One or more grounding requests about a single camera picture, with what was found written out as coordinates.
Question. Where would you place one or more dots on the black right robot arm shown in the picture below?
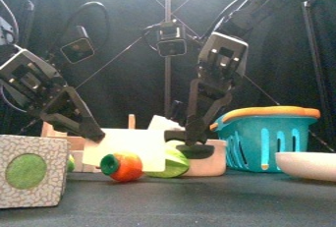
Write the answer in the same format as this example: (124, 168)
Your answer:
(262, 5)

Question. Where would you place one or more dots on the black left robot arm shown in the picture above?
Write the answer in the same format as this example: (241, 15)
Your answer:
(6, 31)

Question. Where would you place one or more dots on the orange toy carrot green top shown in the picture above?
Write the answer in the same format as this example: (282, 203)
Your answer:
(126, 167)

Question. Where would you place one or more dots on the wooden toy rack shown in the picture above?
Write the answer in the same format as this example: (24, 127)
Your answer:
(76, 142)

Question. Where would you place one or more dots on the white plastic toy jug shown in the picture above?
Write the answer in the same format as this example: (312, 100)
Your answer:
(164, 123)

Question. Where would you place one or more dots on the green leaf toy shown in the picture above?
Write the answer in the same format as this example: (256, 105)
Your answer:
(177, 162)

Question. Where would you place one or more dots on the small white toy block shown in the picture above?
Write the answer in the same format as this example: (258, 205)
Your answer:
(76, 162)

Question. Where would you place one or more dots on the small green toy piece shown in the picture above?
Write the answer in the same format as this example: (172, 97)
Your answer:
(70, 163)

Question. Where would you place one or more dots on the teal basket orange rim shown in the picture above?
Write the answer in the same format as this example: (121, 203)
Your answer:
(257, 139)

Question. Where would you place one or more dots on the grey patterned cube green circle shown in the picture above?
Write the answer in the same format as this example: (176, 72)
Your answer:
(32, 172)

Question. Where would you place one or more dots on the white bowl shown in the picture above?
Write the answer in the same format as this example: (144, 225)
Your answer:
(308, 165)

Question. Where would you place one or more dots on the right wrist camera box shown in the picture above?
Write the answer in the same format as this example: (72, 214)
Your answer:
(170, 42)

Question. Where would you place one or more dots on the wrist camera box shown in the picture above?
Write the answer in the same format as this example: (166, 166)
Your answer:
(77, 49)
(170, 42)

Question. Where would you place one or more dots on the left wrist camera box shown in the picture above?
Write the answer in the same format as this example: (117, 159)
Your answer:
(77, 49)

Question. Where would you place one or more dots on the black frame post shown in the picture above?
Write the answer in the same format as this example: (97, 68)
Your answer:
(310, 57)

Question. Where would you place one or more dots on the grey vertical frame pole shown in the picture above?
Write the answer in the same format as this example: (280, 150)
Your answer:
(168, 1)

